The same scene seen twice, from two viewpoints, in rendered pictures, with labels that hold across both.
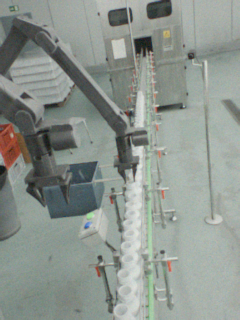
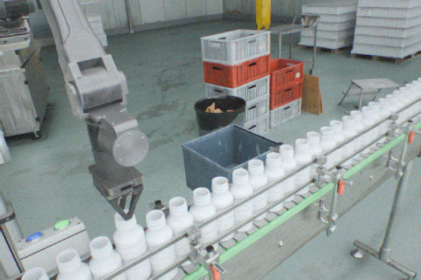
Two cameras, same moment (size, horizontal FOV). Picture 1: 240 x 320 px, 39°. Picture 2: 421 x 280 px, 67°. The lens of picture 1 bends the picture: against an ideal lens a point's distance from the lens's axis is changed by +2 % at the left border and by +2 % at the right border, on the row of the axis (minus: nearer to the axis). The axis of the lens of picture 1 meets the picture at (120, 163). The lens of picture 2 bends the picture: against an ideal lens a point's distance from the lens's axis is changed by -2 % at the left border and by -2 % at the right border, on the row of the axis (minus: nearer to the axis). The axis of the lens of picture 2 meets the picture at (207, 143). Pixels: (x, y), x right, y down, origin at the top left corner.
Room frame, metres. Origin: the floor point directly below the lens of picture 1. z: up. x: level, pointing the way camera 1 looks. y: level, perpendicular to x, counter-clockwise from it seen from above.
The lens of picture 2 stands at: (0.96, -0.50, 1.58)
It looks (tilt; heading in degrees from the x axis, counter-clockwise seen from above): 27 degrees down; 45
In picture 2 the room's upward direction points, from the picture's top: 4 degrees counter-clockwise
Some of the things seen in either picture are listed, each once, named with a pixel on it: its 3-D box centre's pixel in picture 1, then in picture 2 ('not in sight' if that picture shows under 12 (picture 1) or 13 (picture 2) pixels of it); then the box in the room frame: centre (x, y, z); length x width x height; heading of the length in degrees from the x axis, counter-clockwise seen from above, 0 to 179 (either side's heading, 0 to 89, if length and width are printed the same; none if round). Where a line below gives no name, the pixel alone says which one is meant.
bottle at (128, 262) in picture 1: (132, 280); not in sight; (0.78, 0.03, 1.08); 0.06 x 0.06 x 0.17
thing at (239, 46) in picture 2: not in sight; (236, 45); (3.52, 1.59, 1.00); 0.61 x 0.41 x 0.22; 179
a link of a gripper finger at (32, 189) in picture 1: (45, 190); not in sight; (0.77, 0.20, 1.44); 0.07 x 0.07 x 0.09; 82
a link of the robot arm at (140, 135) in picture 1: (132, 132); (112, 117); (1.19, -0.07, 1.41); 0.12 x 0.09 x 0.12; 82
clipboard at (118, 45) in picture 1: (119, 48); not in sight; (5.99, -0.33, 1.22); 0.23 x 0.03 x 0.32; 81
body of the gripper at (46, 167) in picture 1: (44, 164); not in sight; (0.77, 0.19, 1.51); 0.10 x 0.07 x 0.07; 82
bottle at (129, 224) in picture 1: (132, 242); not in sight; (0.95, 0.01, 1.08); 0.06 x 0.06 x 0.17
